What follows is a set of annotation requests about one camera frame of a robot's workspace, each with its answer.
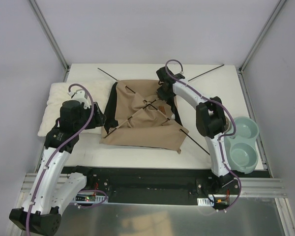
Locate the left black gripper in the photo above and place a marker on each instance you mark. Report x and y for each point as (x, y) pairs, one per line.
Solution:
(98, 114)

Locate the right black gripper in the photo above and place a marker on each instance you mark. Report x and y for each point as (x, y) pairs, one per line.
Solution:
(163, 92)

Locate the beige pet tent fabric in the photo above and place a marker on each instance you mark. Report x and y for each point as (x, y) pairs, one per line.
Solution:
(135, 116)

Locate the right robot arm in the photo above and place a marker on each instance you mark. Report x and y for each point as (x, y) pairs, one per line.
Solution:
(210, 115)

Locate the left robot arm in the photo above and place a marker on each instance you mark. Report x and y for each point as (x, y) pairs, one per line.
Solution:
(41, 212)

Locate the green double pet bowl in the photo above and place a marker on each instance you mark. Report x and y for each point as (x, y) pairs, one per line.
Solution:
(240, 147)

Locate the white fluffy cushion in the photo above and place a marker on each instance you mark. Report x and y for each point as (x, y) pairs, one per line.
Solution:
(60, 112)

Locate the left circuit board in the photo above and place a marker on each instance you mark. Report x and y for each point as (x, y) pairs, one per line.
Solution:
(90, 198)

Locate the circuit board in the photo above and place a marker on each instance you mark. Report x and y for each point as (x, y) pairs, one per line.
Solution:
(90, 198)
(210, 202)

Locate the right circuit board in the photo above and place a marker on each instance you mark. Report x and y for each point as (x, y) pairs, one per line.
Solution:
(210, 202)

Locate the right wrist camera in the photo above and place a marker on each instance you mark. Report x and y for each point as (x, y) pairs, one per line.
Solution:
(180, 73)

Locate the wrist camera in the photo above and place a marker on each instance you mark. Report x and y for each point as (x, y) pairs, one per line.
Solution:
(180, 73)
(81, 97)

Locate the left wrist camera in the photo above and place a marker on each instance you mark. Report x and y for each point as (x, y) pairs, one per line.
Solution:
(81, 97)

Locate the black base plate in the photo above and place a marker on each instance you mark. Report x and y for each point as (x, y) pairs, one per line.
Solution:
(156, 186)

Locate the left aluminium frame post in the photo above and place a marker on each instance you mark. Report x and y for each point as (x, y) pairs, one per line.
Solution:
(48, 33)

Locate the aluminium frame post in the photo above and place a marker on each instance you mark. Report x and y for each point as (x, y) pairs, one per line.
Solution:
(48, 33)
(263, 33)

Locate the right aluminium frame post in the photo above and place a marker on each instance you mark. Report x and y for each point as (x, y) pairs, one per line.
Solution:
(263, 33)

